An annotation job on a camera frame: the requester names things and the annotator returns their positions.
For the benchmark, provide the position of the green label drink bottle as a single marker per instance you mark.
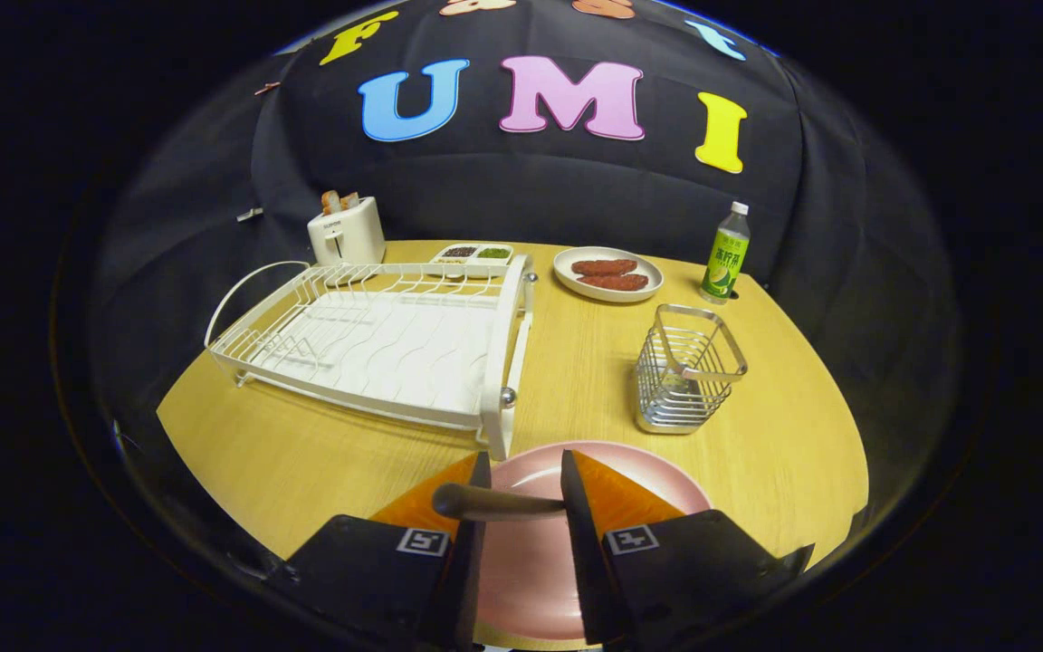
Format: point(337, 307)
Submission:
point(724, 263)

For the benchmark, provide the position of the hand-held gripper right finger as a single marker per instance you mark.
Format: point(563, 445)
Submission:
point(585, 561)

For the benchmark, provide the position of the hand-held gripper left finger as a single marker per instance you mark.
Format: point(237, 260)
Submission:
point(472, 580)

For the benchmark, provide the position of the white toaster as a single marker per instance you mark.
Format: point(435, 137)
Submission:
point(349, 237)

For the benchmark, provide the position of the brown sausage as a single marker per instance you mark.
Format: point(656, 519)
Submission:
point(603, 267)
point(614, 282)

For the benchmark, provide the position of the toast slice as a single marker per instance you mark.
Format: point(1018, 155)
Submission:
point(350, 199)
point(331, 202)

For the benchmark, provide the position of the white oval plate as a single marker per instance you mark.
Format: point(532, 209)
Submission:
point(567, 276)

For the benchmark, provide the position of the small silver clip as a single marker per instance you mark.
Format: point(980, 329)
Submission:
point(250, 215)

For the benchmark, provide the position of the black backdrop cloth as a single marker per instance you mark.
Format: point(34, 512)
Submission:
point(531, 190)

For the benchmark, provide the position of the pink plate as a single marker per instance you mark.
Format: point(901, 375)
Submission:
point(531, 580)

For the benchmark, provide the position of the white condiment tray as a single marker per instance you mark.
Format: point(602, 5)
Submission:
point(472, 267)

